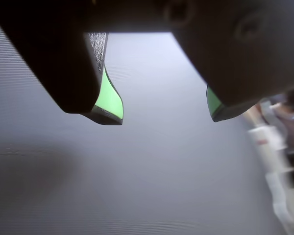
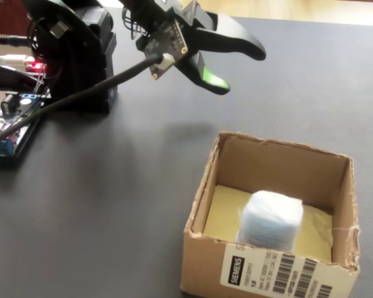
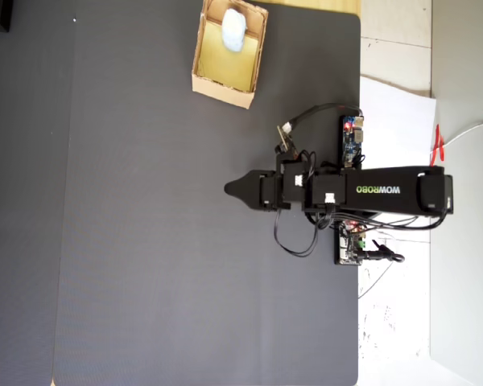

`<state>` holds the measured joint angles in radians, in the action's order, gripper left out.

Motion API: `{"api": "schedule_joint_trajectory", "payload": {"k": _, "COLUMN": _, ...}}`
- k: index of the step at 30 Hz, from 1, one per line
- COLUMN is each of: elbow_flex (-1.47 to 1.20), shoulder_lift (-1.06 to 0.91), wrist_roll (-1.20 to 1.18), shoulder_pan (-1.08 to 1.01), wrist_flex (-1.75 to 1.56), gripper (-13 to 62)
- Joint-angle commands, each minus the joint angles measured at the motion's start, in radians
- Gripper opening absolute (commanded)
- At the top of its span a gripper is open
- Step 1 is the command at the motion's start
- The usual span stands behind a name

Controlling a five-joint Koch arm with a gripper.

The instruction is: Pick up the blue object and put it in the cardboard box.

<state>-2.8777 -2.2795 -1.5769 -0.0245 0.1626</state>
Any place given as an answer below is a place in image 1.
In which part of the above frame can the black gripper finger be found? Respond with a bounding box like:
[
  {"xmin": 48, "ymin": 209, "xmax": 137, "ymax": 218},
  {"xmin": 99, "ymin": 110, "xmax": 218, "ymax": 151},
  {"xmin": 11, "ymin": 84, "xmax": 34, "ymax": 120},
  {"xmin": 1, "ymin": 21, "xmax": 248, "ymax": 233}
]
[
  {"xmin": 166, "ymin": 0, "xmax": 294, "ymax": 122},
  {"xmin": 0, "ymin": 0, "xmax": 124, "ymax": 126}
]

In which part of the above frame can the dark grey table mat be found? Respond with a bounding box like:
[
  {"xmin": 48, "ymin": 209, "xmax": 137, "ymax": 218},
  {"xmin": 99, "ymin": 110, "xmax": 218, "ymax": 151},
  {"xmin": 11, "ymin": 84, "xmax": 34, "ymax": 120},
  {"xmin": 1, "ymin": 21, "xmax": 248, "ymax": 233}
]
[{"xmin": 0, "ymin": 12, "xmax": 294, "ymax": 235}]

